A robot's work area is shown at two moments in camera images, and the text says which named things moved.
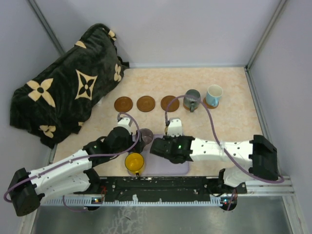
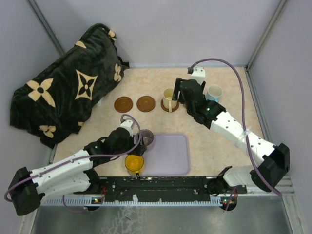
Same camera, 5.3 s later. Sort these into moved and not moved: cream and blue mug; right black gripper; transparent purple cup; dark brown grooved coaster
Moved: right black gripper
Not moved: cream and blue mug; dark brown grooved coaster; transparent purple cup
